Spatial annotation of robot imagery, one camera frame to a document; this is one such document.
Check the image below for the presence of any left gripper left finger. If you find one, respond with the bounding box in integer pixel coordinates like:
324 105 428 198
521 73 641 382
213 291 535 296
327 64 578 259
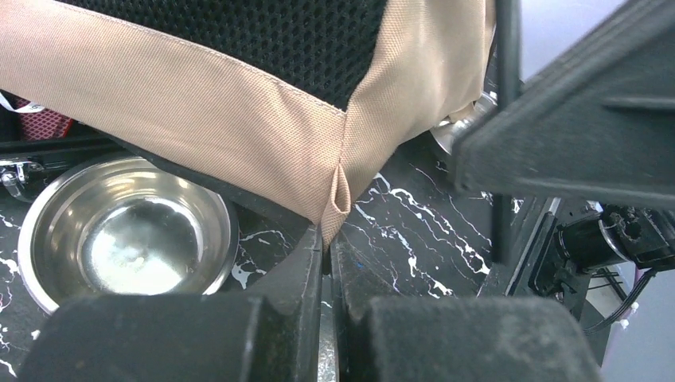
18 228 322 381

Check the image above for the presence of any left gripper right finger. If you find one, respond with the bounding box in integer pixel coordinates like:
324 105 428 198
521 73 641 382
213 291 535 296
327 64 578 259
330 241 602 381

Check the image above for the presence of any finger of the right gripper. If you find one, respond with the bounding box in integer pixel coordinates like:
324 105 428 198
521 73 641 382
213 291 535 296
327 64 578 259
452 1 674 209

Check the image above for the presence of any tan fabric pet tent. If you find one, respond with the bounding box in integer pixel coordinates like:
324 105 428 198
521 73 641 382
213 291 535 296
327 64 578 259
1 1 496 243

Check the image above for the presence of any steel pet bowl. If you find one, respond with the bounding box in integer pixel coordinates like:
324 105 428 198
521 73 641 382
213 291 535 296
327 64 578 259
430 91 497 158
17 155 239 314

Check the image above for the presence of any black poker chip case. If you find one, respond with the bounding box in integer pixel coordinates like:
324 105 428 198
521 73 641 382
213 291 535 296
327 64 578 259
1 91 125 203

